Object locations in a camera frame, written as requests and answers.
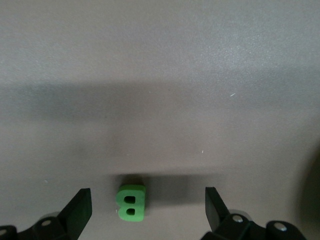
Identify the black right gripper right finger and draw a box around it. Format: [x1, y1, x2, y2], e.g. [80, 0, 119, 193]
[201, 186, 307, 240]

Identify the green foam letter B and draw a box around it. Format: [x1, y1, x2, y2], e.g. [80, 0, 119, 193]
[116, 184, 146, 222]

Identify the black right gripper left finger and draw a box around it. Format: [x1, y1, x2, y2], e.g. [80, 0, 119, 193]
[0, 187, 93, 240]

